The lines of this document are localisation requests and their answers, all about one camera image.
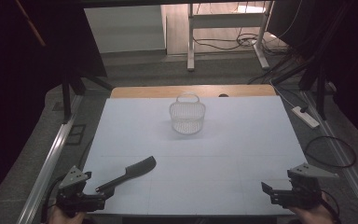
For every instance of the white table mat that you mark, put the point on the white table mat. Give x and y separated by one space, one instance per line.
199 168

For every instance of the white mesh basket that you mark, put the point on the white mesh basket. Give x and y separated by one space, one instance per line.
187 116

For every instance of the wooden stick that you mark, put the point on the wooden stick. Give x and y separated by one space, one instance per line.
30 24

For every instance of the person's left hand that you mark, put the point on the person's left hand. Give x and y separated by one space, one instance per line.
63 218

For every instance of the dark floor socket plate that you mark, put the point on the dark floor socket plate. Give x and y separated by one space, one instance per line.
76 134

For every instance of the dark round table grommet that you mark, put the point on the dark round table grommet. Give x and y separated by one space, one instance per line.
223 95

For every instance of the person's right hand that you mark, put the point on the person's right hand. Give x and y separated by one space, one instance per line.
312 215

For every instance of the white power strip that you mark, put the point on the white power strip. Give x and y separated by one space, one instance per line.
305 117

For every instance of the black metal stand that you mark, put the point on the black metal stand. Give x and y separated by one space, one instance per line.
66 99
320 93

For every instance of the white desk frame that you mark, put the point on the white desk frame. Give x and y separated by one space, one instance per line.
230 21

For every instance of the wooden table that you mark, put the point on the wooden table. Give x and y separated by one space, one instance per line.
155 91

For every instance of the black plug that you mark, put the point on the black plug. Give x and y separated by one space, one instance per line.
304 109

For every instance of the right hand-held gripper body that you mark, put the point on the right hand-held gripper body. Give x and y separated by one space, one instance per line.
304 189

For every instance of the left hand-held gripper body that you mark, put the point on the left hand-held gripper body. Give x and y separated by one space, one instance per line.
74 199

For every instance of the dark curtain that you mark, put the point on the dark curtain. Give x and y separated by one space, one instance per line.
348 46
18 93

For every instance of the aluminium floor rail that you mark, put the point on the aluminium floor rail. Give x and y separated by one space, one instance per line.
341 155
48 171

